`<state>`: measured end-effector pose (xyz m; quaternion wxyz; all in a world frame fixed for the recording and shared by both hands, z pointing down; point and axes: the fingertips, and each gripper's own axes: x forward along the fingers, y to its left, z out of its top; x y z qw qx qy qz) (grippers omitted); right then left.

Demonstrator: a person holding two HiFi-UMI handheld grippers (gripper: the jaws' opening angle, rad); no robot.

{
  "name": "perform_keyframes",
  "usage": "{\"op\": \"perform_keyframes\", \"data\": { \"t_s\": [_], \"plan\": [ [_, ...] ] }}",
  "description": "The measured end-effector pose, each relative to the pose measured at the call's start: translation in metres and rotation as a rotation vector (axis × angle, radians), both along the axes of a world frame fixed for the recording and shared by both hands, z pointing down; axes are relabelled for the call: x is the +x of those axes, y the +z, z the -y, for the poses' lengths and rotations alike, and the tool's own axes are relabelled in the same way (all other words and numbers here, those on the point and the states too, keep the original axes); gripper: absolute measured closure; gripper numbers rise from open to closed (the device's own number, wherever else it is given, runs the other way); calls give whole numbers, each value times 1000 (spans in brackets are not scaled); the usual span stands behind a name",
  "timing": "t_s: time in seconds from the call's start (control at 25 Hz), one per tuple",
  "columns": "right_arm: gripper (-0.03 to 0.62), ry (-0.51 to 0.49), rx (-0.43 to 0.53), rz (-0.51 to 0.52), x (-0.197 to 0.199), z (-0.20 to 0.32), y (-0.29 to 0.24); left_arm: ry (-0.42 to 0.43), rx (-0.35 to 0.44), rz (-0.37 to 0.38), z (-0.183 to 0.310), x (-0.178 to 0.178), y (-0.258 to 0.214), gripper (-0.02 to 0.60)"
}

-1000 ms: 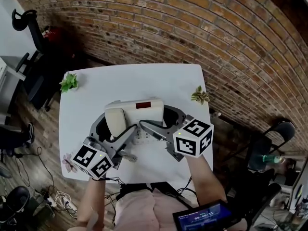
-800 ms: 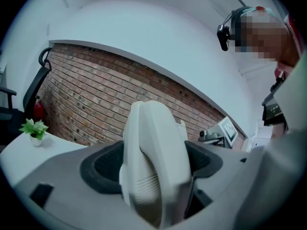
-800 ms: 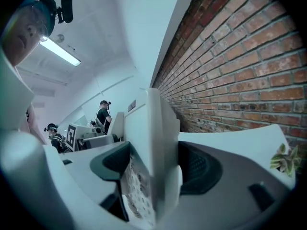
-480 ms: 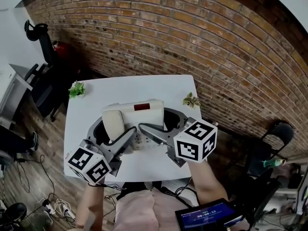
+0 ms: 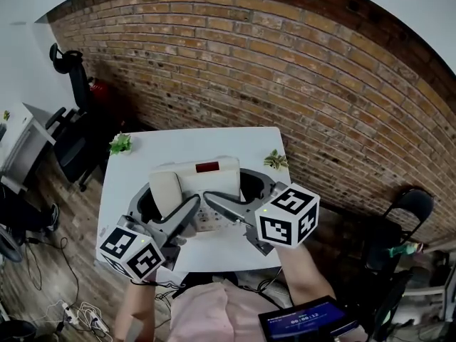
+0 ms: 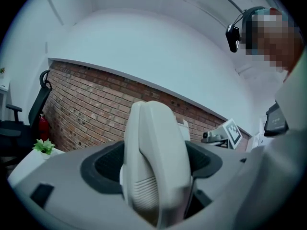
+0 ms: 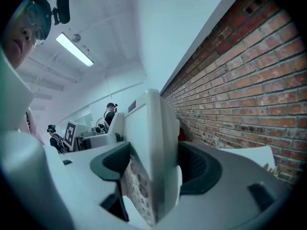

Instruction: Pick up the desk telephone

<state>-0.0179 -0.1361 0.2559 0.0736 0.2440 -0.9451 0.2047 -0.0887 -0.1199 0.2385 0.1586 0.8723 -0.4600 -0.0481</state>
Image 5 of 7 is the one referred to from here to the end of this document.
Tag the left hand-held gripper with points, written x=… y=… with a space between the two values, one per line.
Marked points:
x=132 y=253

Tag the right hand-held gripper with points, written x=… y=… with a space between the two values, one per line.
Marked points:
x=285 y=219

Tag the beige telephone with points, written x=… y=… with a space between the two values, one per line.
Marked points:
x=217 y=180

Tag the person's left forearm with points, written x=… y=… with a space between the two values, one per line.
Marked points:
x=137 y=308

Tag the person's right forearm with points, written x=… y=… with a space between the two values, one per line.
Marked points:
x=306 y=280

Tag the variegated potted plant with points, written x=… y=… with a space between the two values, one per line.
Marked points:
x=275 y=159

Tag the white table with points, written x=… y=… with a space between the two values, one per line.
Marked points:
x=199 y=144

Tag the green potted plant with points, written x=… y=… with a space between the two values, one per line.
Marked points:
x=121 y=144

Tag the person's pink shirt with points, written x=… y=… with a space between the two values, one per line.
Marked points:
x=213 y=315

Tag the white power strip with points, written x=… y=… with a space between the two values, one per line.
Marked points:
x=94 y=321

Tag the black wrist display device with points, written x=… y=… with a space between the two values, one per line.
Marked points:
x=306 y=321

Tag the red container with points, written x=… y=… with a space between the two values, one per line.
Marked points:
x=99 y=90

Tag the black mesh office chair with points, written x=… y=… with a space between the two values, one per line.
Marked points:
x=384 y=255

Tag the black high-back office chair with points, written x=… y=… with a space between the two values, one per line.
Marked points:
x=80 y=84

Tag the white side desk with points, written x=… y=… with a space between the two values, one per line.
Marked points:
x=21 y=137

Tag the green bottle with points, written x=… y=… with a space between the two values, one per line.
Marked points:
x=404 y=249

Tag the black folding chair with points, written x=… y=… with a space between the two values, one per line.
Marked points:
x=415 y=205

